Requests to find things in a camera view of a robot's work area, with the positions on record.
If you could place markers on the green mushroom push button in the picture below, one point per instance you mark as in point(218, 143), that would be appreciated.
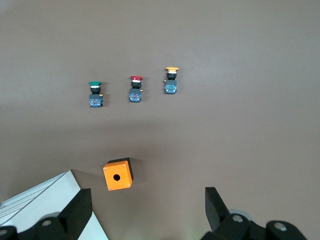
point(96, 100)

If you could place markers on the white drawer cabinet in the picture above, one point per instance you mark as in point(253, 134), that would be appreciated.
point(50, 190)

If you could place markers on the orange button enclosure box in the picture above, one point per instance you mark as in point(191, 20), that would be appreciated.
point(123, 172)

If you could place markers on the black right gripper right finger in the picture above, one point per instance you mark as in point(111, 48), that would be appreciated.
point(220, 221)

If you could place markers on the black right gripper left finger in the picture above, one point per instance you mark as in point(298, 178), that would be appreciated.
point(75, 217)

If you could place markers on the yellow mushroom push button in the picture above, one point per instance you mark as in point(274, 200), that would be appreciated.
point(170, 87)

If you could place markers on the red mushroom push button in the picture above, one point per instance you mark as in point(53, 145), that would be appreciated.
point(135, 96)

